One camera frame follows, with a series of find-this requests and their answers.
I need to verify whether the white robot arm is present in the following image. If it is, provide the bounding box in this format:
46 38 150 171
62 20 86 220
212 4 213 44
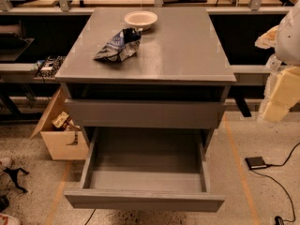
255 1 300 123

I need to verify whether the open grey middle drawer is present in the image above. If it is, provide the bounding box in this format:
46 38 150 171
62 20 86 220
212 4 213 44
65 127 225 212

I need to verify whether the closed grey upper drawer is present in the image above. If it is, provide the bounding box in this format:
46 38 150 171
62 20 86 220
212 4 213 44
65 99 225 128

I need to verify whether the white bowl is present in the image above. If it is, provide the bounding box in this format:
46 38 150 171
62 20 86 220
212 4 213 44
124 11 158 31

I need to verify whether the grey drawer cabinet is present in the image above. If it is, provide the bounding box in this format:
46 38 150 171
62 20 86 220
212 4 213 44
55 7 235 143

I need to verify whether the yellow tool in box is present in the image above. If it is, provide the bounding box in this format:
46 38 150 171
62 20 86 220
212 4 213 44
52 112 69 128

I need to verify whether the black tripod stand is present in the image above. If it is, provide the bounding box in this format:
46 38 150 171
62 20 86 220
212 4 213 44
3 168 29 193

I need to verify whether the black white patterned notebook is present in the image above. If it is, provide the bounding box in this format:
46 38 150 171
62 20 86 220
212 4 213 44
36 56 65 78

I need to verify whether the black foot pedal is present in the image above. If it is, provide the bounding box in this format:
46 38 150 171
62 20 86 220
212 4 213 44
245 157 267 170

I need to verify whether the blue chip bag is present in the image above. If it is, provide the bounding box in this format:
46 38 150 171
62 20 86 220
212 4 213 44
94 28 142 62

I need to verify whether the cardboard box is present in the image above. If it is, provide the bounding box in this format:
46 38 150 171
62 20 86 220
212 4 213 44
31 88 89 160

